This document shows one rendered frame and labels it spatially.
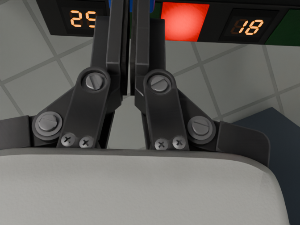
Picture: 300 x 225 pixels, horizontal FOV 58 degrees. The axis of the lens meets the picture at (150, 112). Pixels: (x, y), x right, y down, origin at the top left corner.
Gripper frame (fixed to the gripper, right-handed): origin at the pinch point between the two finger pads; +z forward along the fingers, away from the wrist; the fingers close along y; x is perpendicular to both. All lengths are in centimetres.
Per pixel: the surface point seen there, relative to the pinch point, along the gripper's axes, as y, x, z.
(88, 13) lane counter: -2.9, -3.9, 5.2
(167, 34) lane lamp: 2.4, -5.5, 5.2
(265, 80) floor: 42, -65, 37
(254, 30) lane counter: 8.4, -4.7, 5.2
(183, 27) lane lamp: 3.4, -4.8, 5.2
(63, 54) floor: -22, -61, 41
